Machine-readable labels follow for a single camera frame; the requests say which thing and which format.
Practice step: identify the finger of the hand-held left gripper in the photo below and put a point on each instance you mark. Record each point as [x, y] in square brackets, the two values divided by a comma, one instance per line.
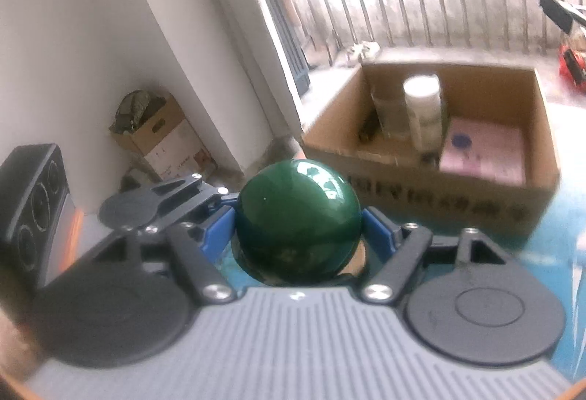
[183, 198]

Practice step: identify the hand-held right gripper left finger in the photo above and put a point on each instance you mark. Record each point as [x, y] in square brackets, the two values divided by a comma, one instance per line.
[219, 235]

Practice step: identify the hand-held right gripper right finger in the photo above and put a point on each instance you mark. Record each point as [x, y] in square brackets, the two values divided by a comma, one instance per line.
[377, 235]

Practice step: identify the large cardboard box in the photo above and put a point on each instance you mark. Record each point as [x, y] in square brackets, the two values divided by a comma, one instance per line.
[412, 194]

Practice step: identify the green glossy round jar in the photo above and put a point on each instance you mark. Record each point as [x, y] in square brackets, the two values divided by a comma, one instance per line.
[297, 221]

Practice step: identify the white pill bottle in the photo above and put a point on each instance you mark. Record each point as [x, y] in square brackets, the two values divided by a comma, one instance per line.
[423, 116]

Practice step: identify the pink illustrated book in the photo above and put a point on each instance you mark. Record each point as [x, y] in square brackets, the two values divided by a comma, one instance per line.
[485, 153]

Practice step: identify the white-labelled cardboard box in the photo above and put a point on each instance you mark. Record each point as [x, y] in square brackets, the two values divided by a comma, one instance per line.
[174, 139]

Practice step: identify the olive bag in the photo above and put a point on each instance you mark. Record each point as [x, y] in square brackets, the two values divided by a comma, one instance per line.
[137, 112]

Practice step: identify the beach print floor mat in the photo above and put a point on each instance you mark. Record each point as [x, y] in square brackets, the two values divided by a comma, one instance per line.
[565, 244]

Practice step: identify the grey radiator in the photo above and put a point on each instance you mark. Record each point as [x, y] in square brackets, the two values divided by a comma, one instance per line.
[286, 38]

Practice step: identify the red plastic bag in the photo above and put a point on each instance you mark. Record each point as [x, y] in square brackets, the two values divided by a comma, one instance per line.
[574, 66]

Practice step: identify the wheelchair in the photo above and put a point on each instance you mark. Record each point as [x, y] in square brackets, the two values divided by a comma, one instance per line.
[561, 11]

